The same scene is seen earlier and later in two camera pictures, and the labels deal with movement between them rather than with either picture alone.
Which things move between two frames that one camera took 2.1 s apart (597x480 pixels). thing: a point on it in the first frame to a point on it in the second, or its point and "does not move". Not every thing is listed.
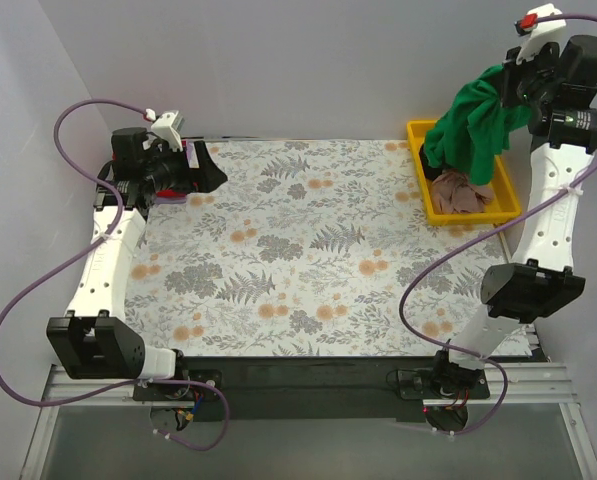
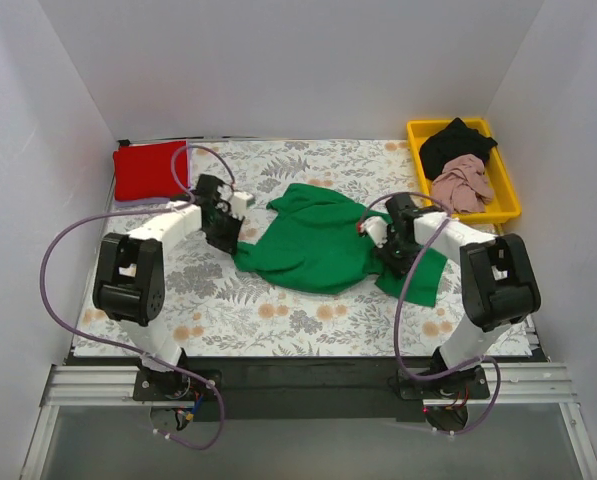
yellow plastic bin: [504, 207] does not move
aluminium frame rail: [512, 385] does not move
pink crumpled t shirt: [453, 194] does not move
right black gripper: [510, 81] to [395, 248]
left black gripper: [191, 169] to [220, 226]
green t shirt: [471, 134] to [309, 237]
